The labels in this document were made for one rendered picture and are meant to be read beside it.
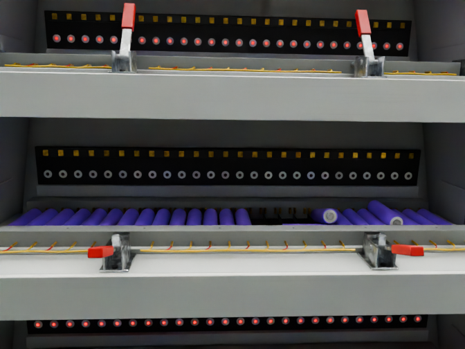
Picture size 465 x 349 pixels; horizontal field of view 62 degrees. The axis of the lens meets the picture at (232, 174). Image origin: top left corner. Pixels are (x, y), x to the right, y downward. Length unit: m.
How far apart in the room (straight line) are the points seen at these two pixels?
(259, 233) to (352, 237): 0.10
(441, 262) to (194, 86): 0.32
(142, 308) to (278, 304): 0.13
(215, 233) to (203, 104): 0.14
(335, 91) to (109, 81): 0.23
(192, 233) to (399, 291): 0.22
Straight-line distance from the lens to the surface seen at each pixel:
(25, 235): 0.47
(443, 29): 0.67
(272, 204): 0.54
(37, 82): 0.45
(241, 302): 0.40
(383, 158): 0.59
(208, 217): 0.48
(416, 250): 0.37
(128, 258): 0.41
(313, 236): 0.44
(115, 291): 0.40
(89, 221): 0.48
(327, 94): 0.43
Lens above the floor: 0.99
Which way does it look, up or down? 8 degrees up
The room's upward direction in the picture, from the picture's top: straight up
